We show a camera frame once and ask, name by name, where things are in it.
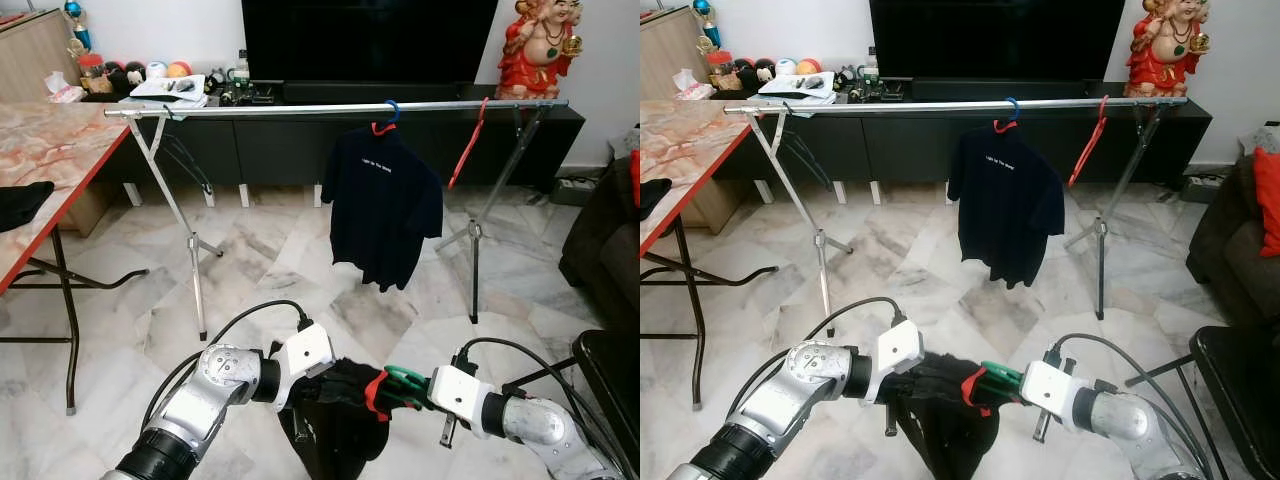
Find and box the dark sofa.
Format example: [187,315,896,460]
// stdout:
[1186,150,1280,331]
[558,155,641,331]

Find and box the white paper stack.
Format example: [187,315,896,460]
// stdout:
[757,72,836,106]
[130,75,208,108]

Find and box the black clothes hanger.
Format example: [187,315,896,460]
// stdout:
[780,105,836,191]
[160,105,213,193]

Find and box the navy t-shirt white print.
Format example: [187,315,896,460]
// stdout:
[947,123,1067,289]
[320,125,444,291]

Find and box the black chair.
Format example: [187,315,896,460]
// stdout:
[500,328,641,480]
[1125,325,1280,480]

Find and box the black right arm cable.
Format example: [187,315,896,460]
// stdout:
[1045,333,1246,471]
[452,337,641,471]

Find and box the pink tissue pack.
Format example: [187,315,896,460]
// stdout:
[672,68,713,101]
[45,72,86,103]

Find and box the black garment red collar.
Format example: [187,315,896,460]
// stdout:
[275,358,393,480]
[885,352,1001,480]

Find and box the black mouse plush toy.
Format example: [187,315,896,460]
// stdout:
[732,58,776,89]
[103,60,146,91]

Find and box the light wooden cabinet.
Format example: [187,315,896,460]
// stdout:
[640,5,741,233]
[0,8,113,238]

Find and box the gold trophy blue ball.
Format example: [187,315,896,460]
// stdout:
[62,0,93,56]
[690,0,721,51]

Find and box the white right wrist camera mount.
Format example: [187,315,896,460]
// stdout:
[428,365,491,433]
[1020,358,1081,431]

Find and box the silver clothes rack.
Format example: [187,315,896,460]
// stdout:
[722,96,1189,339]
[104,98,569,341]

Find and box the black soundbar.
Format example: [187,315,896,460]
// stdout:
[912,80,1111,101]
[283,82,491,103]

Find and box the red laughing buddha statue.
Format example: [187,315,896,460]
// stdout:
[1125,0,1211,99]
[495,0,584,101]

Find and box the black television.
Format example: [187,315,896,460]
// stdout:
[869,0,1127,83]
[241,0,499,84]

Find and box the black tv console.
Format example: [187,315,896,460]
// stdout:
[735,95,1213,191]
[105,95,586,191]

